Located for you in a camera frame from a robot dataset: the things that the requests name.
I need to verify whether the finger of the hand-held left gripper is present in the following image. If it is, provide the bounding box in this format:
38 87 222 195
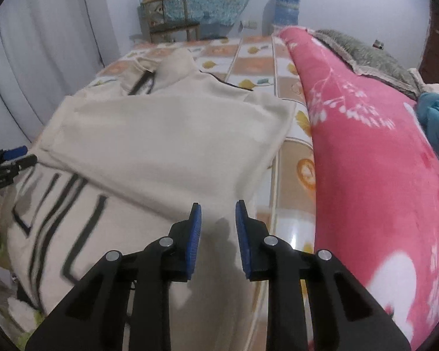
0 146 28 165
0 154 38 180

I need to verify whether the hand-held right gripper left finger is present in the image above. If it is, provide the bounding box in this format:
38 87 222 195
25 202 203 351

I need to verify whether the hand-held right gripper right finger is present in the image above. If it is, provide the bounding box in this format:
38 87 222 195
235 200 412 351

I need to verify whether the cream zip jacket black trim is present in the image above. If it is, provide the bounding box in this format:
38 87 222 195
5 49 297 351

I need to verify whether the white curtain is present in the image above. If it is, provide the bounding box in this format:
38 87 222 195
0 0 121 161

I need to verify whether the green white patterned cloth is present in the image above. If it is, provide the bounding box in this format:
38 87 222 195
0 249 44 340

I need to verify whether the pink floral blanket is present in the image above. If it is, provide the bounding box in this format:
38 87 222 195
274 25 439 351

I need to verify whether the wooden chair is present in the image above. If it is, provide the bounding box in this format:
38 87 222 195
139 0 202 44

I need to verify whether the white water dispenser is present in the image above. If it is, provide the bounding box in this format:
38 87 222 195
271 23 301 35

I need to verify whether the grey green pillow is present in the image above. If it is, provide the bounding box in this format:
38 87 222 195
313 28 423 99

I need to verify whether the blue water bottle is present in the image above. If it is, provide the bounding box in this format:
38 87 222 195
274 0 301 26

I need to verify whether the pale folded cloth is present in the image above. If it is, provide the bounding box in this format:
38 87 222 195
408 68 439 97

